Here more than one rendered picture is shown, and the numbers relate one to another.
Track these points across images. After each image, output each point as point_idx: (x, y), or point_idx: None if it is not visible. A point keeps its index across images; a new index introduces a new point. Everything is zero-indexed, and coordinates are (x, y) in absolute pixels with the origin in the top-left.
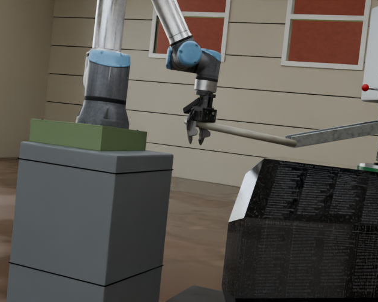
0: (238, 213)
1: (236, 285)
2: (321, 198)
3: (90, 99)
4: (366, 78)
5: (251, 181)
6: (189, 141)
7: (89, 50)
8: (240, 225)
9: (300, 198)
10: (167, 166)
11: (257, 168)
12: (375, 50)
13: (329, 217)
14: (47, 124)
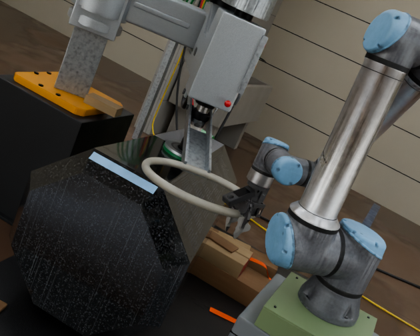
0: (174, 258)
1: (164, 318)
2: (197, 209)
3: (361, 296)
4: (204, 80)
5: (164, 217)
6: (236, 237)
7: (331, 225)
8: (184, 269)
9: (193, 217)
10: None
11: (160, 199)
12: (229, 63)
13: (207, 224)
14: None
